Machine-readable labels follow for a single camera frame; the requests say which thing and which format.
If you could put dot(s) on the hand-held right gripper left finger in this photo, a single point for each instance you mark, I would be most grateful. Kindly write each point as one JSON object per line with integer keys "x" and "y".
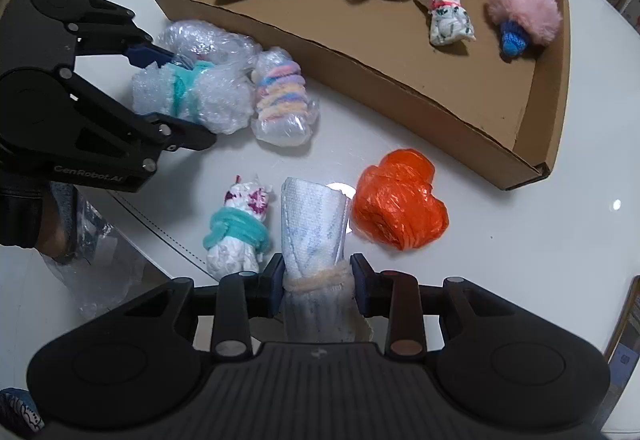
{"x": 277, "y": 285}

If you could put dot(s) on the brown cardboard piece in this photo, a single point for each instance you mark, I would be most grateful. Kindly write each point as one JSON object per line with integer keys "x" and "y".
{"x": 625, "y": 320}

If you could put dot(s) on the pink fluffy pompom bundle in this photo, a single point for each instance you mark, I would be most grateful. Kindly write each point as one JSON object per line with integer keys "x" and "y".
{"x": 525, "y": 7}

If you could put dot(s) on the orange plastic bag bundle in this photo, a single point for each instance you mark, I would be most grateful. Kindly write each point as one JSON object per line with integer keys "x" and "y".
{"x": 400, "y": 205}

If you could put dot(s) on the white paper towel bundle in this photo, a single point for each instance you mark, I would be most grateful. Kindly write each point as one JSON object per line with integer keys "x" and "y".
{"x": 312, "y": 230}

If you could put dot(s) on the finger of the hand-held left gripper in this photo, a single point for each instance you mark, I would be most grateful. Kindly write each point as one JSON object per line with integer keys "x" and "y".
{"x": 145, "y": 55}
{"x": 185, "y": 137}

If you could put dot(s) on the clear plastic wrap bundle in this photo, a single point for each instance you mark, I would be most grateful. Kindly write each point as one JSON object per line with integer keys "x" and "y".
{"x": 210, "y": 42}

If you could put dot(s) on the white printed bundle teal tie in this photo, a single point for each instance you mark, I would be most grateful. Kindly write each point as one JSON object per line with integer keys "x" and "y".
{"x": 240, "y": 230}

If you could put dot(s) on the floral cloth bundle green tie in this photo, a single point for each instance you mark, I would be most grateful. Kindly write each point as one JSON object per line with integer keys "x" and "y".
{"x": 447, "y": 5}

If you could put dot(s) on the person's left forearm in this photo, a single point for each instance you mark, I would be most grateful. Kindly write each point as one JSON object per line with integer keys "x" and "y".
{"x": 57, "y": 230}

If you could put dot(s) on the clear plastic bag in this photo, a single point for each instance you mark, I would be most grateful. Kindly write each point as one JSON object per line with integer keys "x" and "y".
{"x": 100, "y": 260}

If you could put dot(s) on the small blue knit piece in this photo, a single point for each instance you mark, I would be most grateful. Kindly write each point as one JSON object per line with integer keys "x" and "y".
{"x": 515, "y": 40}

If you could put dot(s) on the blue white patterned cloth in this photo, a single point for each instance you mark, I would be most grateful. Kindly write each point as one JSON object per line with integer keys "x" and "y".
{"x": 15, "y": 412}

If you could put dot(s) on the brown cardboard box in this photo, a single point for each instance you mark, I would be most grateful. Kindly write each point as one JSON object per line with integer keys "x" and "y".
{"x": 380, "y": 70}

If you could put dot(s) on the bubble wrap bundle teal tie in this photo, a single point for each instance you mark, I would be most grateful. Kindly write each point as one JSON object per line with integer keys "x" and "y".
{"x": 220, "y": 95}

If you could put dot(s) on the plastic bundle pastel striped tie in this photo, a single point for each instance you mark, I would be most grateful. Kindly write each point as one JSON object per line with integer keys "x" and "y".
{"x": 282, "y": 95}

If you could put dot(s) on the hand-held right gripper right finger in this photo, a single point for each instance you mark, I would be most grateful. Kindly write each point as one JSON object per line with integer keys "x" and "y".
{"x": 361, "y": 285}

